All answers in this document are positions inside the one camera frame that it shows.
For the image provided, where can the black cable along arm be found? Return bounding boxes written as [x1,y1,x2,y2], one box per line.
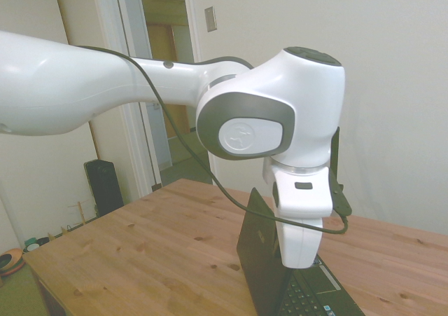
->
[75,45,350,235]

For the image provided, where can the orange bowl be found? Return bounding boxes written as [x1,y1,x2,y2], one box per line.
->
[0,247,24,271]

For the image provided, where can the small wooden rack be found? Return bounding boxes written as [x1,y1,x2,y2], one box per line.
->
[68,200,90,226]

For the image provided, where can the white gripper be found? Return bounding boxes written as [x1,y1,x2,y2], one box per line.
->
[275,214,323,270]

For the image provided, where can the brown wooden door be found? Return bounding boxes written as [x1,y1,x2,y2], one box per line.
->
[146,23,190,140]

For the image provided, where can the black tower speaker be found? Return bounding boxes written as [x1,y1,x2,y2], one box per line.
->
[83,158,125,219]

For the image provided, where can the metal wall switch plate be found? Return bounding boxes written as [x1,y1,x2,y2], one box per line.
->
[204,6,218,33]

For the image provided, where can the black laptop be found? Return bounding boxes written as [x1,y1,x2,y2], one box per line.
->
[236,186,367,316]

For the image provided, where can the white open door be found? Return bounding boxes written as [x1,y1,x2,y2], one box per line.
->
[138,0,173,172]

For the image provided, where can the teal and white cup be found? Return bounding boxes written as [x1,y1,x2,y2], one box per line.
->
[23,238,41,254]

